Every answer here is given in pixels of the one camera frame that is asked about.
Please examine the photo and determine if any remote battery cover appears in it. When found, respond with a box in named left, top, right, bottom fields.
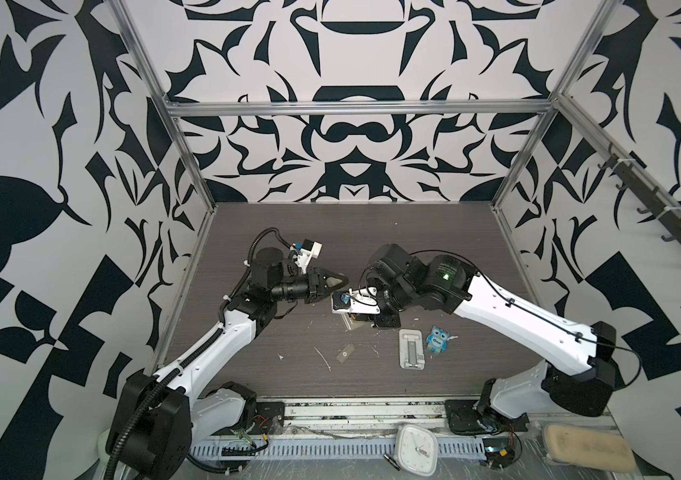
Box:
left=336, top=344, right=355, bottom=364

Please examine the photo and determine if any white remote control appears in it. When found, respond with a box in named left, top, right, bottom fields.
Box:
left=340, top=312, right=369, bottom=331

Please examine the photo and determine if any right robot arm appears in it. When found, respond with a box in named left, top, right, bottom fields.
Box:
left=367, top=244, right=616, bottom=420

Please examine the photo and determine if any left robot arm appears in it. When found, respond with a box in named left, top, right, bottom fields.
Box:
left=104, top=247, right=348, bottom=479

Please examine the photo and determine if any silver metal phone stand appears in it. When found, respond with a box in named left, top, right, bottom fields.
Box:
left=398, top=329, right=425, bottom=371

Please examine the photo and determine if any blue owl toy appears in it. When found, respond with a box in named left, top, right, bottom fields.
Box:
left=426, top=326, right=451, bottom=355

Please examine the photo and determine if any white square clock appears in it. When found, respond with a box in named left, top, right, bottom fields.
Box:
left=394, top=424, right=438, bottom=477

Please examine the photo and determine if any black marker pen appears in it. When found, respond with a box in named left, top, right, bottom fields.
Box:
left=383, top=454, right=400, bottom=471

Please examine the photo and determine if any small circuit board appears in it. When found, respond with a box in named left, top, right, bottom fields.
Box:
left=480, top=437, right=520, bottom=471

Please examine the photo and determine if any beige sponge pad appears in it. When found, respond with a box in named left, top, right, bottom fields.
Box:
left=542, top=424, right=637, bottom=473

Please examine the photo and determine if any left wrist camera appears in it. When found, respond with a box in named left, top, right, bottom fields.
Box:
left=292, top=239, right=322, bottom=274

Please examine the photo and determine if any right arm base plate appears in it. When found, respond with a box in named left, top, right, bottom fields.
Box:
left=444, top=399, right=496, bottom=436

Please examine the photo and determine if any white slotted cable duct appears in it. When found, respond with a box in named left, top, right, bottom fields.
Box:
left=190, top=437, right=485, bottom=461

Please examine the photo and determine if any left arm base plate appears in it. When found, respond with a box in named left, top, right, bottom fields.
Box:
left=244, top=401, right=286, bottom=437

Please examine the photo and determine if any black wall hook rack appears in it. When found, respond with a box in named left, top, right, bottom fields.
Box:
left=599, top=142, right=681, bottom=246

